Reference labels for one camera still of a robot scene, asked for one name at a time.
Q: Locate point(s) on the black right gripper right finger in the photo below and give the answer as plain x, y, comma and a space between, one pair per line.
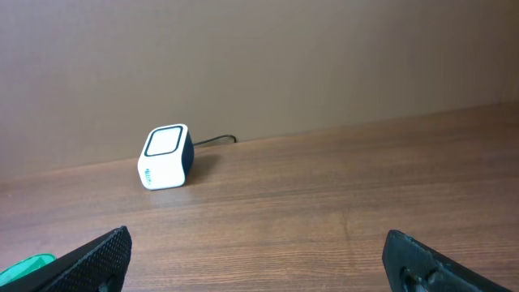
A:
412, 266

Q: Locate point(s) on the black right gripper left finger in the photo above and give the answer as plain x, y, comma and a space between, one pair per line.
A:
100, 265

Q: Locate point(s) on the green lid small jar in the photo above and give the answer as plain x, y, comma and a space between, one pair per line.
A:
25, 267

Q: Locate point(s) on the white barcode scanner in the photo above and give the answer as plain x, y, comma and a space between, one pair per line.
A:
166, 158

